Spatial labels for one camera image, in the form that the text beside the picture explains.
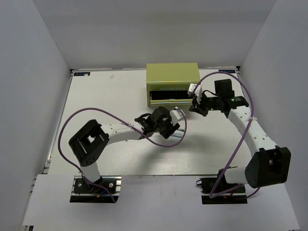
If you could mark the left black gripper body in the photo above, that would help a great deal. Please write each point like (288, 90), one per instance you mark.
(167, 128)

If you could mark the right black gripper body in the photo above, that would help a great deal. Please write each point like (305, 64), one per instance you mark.
(211, 103)

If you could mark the blue utility knife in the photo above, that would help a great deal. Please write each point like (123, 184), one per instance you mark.
(178, 133)

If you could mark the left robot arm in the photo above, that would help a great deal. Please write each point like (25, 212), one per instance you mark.
(90, 141)

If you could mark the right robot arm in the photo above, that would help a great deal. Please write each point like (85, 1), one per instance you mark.
(269, 164)

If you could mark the right blue corner label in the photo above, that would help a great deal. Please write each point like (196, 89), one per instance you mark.
(227, 71)

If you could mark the blue corner label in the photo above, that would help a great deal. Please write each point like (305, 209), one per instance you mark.
(81, 74)
(227, 71)

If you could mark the green metal drawer toolbox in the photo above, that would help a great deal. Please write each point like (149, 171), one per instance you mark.
(168, 84)

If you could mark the left blue corner label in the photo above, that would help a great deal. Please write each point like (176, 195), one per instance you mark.
(81, 74)

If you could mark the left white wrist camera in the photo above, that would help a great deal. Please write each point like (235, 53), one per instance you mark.
(176, 116)

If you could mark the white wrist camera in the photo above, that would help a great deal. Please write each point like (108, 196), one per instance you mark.
(195, 91)
(176, 116)

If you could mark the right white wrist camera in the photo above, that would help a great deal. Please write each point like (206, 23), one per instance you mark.
(195, 91)

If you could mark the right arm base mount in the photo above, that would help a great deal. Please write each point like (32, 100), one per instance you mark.
(229, 197)

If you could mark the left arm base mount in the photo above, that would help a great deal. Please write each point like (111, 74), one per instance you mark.
(82, 192)

